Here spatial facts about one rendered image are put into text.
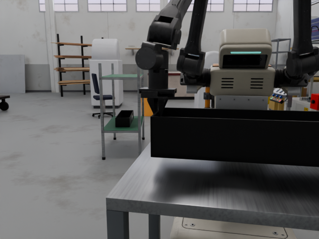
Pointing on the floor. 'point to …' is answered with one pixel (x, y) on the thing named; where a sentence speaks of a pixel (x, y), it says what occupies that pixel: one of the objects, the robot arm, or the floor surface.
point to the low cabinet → (174, 78)
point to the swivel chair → (99, 96)
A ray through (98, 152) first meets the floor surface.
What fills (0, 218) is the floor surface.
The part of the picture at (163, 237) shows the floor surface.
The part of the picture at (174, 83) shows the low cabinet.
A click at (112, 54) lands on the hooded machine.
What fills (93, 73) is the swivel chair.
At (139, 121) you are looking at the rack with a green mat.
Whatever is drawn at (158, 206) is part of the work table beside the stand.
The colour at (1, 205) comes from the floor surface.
